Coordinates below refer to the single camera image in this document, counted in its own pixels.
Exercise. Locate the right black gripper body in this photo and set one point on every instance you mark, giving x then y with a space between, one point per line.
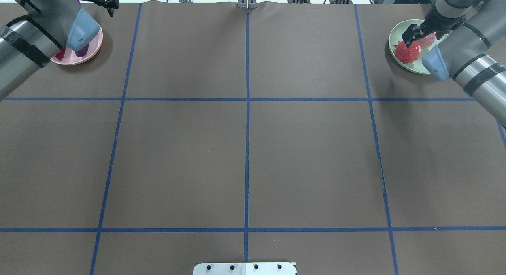
438 21

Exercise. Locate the yellow pink peach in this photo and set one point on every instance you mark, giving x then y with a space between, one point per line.
427 41

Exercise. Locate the red pomegranate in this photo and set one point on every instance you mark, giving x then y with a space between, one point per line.
407 54

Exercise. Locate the purple eggplant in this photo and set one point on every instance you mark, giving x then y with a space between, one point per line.
83 51

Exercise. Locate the red chili pepper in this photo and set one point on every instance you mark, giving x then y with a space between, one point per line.
60 55

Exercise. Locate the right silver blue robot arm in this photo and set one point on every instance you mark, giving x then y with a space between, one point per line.
473 26

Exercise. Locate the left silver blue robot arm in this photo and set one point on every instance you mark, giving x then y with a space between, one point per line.
29 42

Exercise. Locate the green plate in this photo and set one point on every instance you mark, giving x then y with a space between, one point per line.
395 37

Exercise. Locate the pink plate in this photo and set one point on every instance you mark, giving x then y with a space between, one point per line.
71 59

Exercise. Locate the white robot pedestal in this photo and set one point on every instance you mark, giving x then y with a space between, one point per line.
246 268

